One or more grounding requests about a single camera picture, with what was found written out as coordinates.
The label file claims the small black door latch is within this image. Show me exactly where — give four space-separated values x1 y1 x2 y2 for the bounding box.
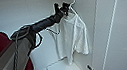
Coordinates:
87 63 96 70

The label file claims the white wardrobe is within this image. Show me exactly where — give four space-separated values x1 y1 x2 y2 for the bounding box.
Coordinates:
0 0 115 70

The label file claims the white clothes hanger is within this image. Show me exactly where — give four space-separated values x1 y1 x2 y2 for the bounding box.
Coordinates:
62 0 81 19

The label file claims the white t-shirt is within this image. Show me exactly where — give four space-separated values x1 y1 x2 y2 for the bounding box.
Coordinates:
50 7 95 69

